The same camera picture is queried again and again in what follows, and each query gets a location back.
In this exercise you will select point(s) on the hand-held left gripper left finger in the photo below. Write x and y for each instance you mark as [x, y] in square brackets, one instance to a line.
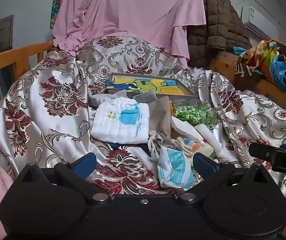
[84, 165]

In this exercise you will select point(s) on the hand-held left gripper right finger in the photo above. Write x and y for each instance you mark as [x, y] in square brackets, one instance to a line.
[205, 163]

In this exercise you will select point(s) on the striped terry sock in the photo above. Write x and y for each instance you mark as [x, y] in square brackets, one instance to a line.
[186, 130]

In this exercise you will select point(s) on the white whale print towel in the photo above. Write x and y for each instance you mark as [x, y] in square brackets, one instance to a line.
[113, 122]

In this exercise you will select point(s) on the grey cloth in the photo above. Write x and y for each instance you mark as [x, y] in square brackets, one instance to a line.
[100, 100]

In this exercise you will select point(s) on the cartoon print metal tray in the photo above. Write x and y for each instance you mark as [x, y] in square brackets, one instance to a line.
[148, 83]

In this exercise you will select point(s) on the white rolled cloth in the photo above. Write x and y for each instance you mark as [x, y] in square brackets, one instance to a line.
[212, 140]

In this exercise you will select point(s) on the white blue tissue packet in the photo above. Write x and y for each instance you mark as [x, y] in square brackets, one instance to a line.
[175, 170]

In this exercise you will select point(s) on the green floral plastic bag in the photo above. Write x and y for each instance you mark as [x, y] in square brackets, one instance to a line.
[192, 113]

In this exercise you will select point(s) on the floral satin blanket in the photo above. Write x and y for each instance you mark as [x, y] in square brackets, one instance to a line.
[45, 105]

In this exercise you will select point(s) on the brown printed bag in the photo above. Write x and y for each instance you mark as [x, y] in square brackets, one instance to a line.
[242, 73]

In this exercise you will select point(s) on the colourful cloth pile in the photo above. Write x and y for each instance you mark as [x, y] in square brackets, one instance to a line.
[267, 57]

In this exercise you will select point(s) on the white air conditioner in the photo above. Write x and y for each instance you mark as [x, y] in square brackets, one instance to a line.
[260, 21]

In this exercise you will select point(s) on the brown quilted jacket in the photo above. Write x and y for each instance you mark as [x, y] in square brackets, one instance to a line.
[220, 25]

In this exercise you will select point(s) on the pink bed sheet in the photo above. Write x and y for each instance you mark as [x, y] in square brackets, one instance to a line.
[133, 5]

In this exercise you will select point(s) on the colourful wall poster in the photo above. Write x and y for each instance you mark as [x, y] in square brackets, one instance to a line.
[56, 10]

